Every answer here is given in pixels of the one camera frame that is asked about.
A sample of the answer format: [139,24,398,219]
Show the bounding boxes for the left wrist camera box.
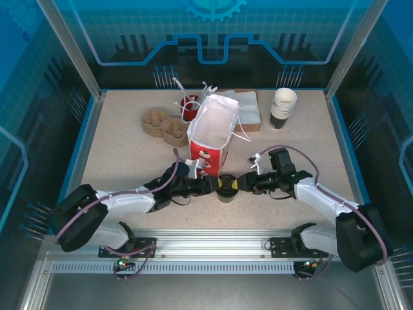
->
[184,158,207,179]

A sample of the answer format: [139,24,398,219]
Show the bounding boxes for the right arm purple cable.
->
[260,145,388,282]

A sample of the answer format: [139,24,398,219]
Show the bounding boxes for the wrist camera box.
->
[247,152,265,172]
[184,158,207,179]

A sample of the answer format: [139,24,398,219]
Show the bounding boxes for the cable connector with LED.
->
[112,256,135,272]
[295,260,323,275]

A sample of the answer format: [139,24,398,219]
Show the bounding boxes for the aluminium mounting rail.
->
[41,228,388,261]

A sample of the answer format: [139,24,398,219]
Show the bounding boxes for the red white paper bag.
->
[180,94,253,178]

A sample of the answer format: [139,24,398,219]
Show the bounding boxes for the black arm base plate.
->
[268,237,329,259]
[98,237,158,259]

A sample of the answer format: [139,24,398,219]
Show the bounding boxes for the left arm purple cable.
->
[54,147,158,282]

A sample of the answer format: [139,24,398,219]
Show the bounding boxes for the brown pulp cup carrier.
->
[141,108,188,143]

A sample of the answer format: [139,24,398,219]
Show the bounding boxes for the grey metal shelf plate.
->
[41,273,388,310]

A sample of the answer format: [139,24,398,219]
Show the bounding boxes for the slotted grey cable duct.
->
[50,261,297,275]

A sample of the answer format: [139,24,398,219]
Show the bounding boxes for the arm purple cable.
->
[54,147,158,282]
[260,145,388,282]

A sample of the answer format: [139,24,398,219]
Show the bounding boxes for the aluminium frame side rail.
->
[374,271,399,310]
[17,258,54,310]

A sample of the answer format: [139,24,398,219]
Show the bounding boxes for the long wrapped white straw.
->
[172,76,193,103]

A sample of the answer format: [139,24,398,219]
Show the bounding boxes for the aluminium frame post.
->
[35,0,108,100]
[323,0,378,101]

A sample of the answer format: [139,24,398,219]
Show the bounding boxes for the red plastic cup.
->
[179,94,201,121]

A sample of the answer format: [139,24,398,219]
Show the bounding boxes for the black plastic cup lid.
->
[216,173,239,192]

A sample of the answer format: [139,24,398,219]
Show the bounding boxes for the white napkins on brown tray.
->
[222,88,262,132]

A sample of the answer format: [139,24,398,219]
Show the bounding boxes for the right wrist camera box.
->
[247,152,265,172]

